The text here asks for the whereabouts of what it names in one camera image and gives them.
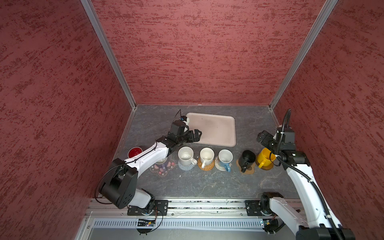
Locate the yellow mug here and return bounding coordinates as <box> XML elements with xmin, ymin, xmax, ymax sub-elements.
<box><xmin>257</xmin><ymin>148</ymin><xmax>276</xmax><ymax>165</ymax></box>

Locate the brown round wooden coaster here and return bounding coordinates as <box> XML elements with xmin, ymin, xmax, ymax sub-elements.
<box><xmin>258</xmin><ymin>162</ymin><xmax>274</xmax><ymax>171</ymax></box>

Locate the pink flower coaster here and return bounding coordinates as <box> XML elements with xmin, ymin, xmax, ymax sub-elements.
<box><xmin>150</xmin><ymin>157</ymin><xmax>176</xmax><ymax>177</ymax></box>

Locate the black mug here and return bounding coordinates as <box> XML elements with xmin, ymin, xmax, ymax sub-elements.
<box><xmin>239</xmin><ymin>150</ymin><xmax>256</xmax><ymax>173</ymax></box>

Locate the white mug purple band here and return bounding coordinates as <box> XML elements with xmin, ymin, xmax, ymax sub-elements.
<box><xmin>154</xmin><ymin>158</ymin><xmax>169</xmax><ymax>175</ymax></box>

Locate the grey round coaster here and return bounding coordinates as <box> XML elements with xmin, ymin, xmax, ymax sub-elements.
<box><xmin>178</xmin><ymin>162</ymin><xmax>195</xmax><ymax>171</ymax></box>

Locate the brown woven rattan coaster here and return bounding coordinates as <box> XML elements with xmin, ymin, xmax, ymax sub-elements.
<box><xmin>197</xmin><ymin>159</ymin><xmax>215</xmax><ymax>171</ymax></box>

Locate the brown paw coaster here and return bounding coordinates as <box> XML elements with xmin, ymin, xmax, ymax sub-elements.
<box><xmin>236</xmin><ymin>159</ymin><xmax>256</xmax><ymax>175</ymax></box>

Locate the light blue mug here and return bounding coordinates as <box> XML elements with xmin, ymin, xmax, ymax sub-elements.
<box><xmin>218</xmin><ymin>150</ymin><xmax>233</xmax><ymax>163</ymax></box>

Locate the beige woven spiral coaster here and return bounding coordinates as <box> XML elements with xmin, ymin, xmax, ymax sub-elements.
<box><xmin>215</xmin><ymin>158</ymin><xmax>232</xmax><ymax>173</ymax></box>

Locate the white mug red inside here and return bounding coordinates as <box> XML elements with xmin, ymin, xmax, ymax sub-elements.
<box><xmin>128</xmin><ymin>147</ymin><xmax>143</xmax><ymax>159</ymax></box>

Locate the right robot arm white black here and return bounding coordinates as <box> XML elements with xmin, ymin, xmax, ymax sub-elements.
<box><xmin>257</xmin><ymin>128</ymin><xmax>356</xmax><ymax>240</ymax></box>

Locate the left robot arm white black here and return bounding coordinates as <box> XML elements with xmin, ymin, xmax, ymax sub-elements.
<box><xmin>95</xmin><ymin>129</ymin><xmax>202</xmax><ymax>212</ymax></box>

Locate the beige serving tray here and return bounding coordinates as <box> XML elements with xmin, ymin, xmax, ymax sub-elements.
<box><xmin>186</xmin><ymin>113</ymin><xmax>236</xmax><ymax>147</ymax></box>

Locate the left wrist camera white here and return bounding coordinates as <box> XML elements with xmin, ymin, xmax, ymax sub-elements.
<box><xmin>169</xmin><ymin>109</ymin><xmax>190</xmax><ymax>138</ymax></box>

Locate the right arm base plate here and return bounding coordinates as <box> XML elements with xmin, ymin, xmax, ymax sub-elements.
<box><xmin>245</xmin><ymin>200</ymin><xmax>271</xmax><ymax>217</ymax></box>

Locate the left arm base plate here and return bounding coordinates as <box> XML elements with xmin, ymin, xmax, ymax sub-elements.
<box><xmin>127</xmin><ymin>200</ymin><xmax>169</xmax><ymax>216</ymax></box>

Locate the aluminium mounting rail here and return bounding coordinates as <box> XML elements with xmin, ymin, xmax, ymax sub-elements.
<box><xmin>84</xmin><ymin>198</ymin><xmax>281</xmax><ymax>219</ymax></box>

